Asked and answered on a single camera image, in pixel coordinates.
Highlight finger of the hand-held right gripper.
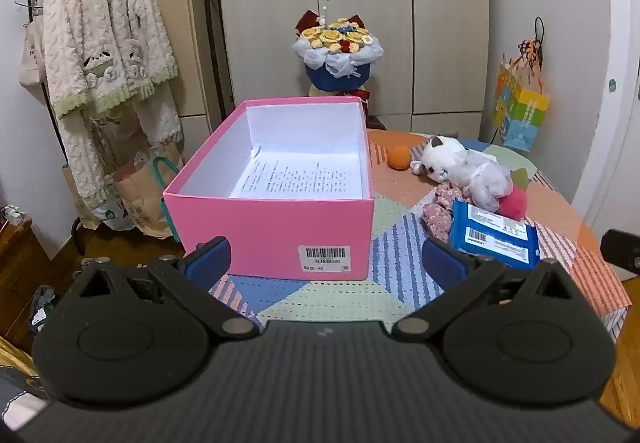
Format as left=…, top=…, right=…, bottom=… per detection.
left=600, top=229, right=640, bottom=274

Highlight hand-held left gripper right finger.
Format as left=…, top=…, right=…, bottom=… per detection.
left=391, top=238, right=576, bottom=343

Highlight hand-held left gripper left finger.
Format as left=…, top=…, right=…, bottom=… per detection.
left=70, top=236, right=262, bottom=340

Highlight pink floral cloth toy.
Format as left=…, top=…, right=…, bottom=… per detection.
left=420, top=183, right=473, bottom=244

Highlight blue wet wipes packet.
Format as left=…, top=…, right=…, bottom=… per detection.
left=450, top=199, right=542, bottom=271

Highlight pink cardboard box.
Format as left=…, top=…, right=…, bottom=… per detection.
left=162, top=98, right=376, bottom=282

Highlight purple plush toy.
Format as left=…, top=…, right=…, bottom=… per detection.
left=452, top=155, right=515, bottom=212

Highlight pink fluffy pompom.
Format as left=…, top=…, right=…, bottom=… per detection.
left=497, top=188, right=530, bottom=220

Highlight white panda plush toy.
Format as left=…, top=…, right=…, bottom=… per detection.
left=411, top=135, right=481, bottom=184

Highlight patchwork tablecloth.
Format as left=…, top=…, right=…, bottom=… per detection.
left=207, top=128, right=631, bottom=329

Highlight brown paper bag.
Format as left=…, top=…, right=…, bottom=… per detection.
left=112, top=143, right=183, bottom=239

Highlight orange ball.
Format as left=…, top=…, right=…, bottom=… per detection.
left=388, top=146, right=413, bottom=170

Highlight printed paper sheet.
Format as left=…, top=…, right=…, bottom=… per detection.
left=229, top=155, right=365, bottom=200

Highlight black clothes rack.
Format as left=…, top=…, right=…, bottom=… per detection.
left=27, top=0, right=108, bottom=256

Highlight colourful gift bag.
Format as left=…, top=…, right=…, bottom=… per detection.
left=492, top=63, right=551, bottom=152

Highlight white fleece pajama pants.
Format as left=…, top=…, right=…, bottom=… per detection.
left=59, top=83, right=184, bottom=210

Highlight gold box with red ribbon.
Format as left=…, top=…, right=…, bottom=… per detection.
left=307, top=84, right=373, bottom=116

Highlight orange hanging ornament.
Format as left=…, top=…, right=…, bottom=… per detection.
left=517, top=38, right=546, bottom=74

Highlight knitted flower bouquet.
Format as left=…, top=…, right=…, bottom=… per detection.
left=292, top=0, right=385, bottom=91

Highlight white fleece pajama jacket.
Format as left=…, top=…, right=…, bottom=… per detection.
left=42, top=0, right=180, bottom=118

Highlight beige tote bag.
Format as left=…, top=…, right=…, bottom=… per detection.
left=19, top=18, right=48, bottom=88

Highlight teal handled bag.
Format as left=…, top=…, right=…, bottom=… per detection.
left=151, top=157, right=183, bottom=244

